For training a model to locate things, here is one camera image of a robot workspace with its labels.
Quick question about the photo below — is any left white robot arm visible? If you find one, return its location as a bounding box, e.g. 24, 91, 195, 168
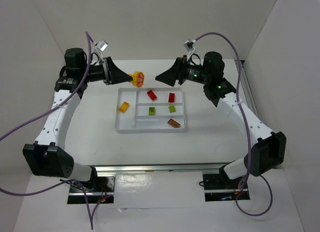
22, 48, 133, 190

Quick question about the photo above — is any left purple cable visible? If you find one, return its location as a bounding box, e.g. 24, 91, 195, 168
0, 31, 111, 230

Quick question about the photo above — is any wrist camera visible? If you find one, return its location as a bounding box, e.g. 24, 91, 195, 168
183, 40, 196, 52
95, 40, 109, 54

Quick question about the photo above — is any white compartment tray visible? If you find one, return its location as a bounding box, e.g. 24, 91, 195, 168
115, 88, 187, 133

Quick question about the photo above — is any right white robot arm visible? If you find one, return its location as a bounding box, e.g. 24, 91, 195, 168
155, 52, 287, 180

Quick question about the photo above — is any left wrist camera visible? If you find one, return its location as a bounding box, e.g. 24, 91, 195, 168
95, 40, 109, 54

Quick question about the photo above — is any lime green lego brick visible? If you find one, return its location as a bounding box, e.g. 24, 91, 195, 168
148, 107, 156, 116
168, 105, 176, 113

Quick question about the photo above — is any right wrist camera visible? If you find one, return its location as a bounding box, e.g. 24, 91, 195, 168
183, 40, 196, 52

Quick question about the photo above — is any red lego brick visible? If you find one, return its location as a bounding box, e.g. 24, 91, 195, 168
168, 93, 176, 103
147, 90, 158, 101

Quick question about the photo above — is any brown lego brick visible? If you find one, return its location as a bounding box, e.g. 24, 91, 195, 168
167, 119, 181, 128

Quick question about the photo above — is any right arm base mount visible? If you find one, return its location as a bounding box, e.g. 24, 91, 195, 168
198, 169, 251, 202

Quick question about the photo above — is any aluminium front rail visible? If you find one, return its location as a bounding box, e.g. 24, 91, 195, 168
94, 163, 227, 173

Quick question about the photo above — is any yellow lego brick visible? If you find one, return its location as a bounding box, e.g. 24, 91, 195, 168
130, 71, 145, 88
118, 102, 130, 113

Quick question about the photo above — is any aluminium side rail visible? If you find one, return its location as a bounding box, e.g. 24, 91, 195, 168
235, 60, 259, 116

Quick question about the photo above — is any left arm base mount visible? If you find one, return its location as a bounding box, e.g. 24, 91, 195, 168
67, 175, 115, 204

